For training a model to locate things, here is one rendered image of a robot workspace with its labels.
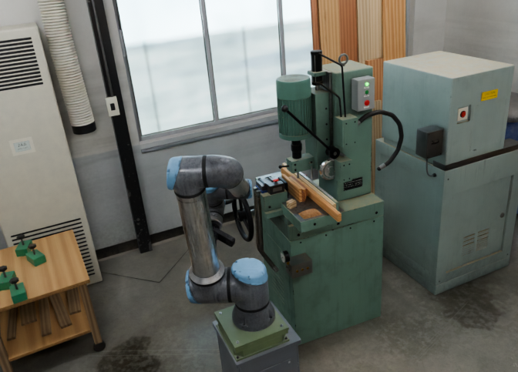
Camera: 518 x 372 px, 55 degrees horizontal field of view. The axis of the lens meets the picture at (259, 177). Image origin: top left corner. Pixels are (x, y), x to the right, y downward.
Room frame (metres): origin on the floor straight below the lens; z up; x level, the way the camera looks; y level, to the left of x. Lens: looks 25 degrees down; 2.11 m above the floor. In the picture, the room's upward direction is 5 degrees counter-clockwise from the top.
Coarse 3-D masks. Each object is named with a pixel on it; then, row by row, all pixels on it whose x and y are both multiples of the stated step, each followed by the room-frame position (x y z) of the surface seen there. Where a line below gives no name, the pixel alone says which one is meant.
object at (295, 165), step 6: (306, 156) 2.48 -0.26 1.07; (312, 156) 2.47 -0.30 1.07; (288, 162) 2.45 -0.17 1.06; (294, 162) 2.43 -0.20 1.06; (300, 162) 2.44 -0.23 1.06; (306, 162) 2.45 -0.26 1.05; (312, 162) 2.46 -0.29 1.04; (288, 168) 2.46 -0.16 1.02; (294, 168) 2.43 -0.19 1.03; (300, 168) 2.44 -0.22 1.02; (306, 168) 2.45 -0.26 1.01; (312, 168) 2.46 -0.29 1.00
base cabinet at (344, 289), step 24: (264, 240) 2.57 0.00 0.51; (288, 240) 2.23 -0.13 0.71; (312, 240) 2.25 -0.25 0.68; (336, 240) 2.30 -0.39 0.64; (360, 240) 2.35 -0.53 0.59; (264, 264) 2.61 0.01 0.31; (312, 264) 2.25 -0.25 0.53; (336, 264) 2.30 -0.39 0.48; (360, 264) 2.35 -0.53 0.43; (288, 288) 2.26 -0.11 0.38; (312, 288) 2.25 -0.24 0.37; (336, 288) 2.30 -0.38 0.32; (360, 288) 2.35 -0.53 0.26; (288, 312) 2.28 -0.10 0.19; (312, 312) 2.25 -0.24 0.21; (336, 312) 2.30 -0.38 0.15; (360, 312) 2.35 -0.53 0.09; (312, 336) 2.24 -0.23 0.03
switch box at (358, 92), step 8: (352, 80) 2.45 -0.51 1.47; (360, 80) 2.41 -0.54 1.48; (368, 80) 2.42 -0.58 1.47; (352, 88) 2.45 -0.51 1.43; (360, 88) 2.41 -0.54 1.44; (368, 88) 2.42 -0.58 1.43; (352, 96) 2.45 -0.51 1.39; (360, 96) 2.41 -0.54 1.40; (368, 96) 2.42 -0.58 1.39; (352, 104) 2.45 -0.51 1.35; (360, 104) 2.41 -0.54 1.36
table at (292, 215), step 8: (264, 176) 2.64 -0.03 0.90; (296, 200) 2.30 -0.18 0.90; (312, 200) 2.29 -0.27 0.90; (280, 208) 2.29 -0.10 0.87; (288, 208) 2.23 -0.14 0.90; (296, 208) 2.22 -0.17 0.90; (304, 208) 2.21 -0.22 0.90; (312, 208) 2.20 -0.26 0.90; (320, 208) 2.20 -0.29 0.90; (264, 216) 2.26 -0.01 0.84; (272, 216) 2.25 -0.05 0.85; (288, 216) 2.21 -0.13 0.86; (296, 216) 2.13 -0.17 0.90; (320, 216) 2.11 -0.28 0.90; (328, 216) 2.13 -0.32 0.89; (296, 224) 2.12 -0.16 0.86; (304, 224) 2.08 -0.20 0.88; (312, 224) 2.10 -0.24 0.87; (320, 224) 2.11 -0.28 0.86; (328, 224) 2.13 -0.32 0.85
